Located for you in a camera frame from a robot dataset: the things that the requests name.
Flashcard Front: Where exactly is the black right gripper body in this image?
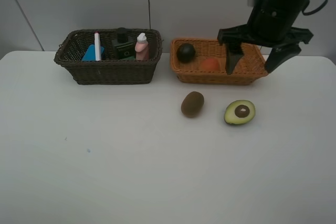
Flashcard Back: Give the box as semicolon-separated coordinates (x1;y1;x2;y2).
217;24;313;48

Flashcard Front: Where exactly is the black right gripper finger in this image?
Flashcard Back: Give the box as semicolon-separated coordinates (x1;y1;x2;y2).
264;45;301;73
225;43;244;75

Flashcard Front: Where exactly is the orange bread bun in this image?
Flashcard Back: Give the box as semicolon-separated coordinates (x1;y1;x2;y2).
199;57;221;72

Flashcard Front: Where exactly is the dark mangosteen fruit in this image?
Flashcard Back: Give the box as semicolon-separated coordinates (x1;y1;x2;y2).
176;43;196;63

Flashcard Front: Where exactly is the pink lotion bottle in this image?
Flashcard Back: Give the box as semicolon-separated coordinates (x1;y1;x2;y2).
135;33;149;60

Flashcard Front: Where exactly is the dark green bottle black cap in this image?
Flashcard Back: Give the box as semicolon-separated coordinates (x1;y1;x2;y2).
112;27;135;60

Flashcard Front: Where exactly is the white pink-tipped marker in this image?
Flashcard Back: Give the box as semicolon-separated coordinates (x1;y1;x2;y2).
94;32;101;61

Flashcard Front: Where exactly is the blue whiteboard eraser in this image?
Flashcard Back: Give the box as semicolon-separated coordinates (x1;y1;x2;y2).
81;44;104;61

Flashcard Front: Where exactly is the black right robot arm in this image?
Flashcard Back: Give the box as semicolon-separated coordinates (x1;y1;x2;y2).
217;0;327;74

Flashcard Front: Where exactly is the orange wicker basket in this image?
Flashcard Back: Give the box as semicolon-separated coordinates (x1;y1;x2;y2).
170;38;268;86

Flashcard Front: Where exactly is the halved avocado with pit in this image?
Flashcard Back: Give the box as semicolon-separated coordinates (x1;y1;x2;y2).
224;100;256;125

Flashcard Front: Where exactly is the brown kiwi fruit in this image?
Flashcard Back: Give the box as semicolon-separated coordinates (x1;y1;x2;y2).
181;91;204;118

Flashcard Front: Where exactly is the dark brown wicker basket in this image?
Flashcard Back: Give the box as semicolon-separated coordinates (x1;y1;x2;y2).
54;28;162;85

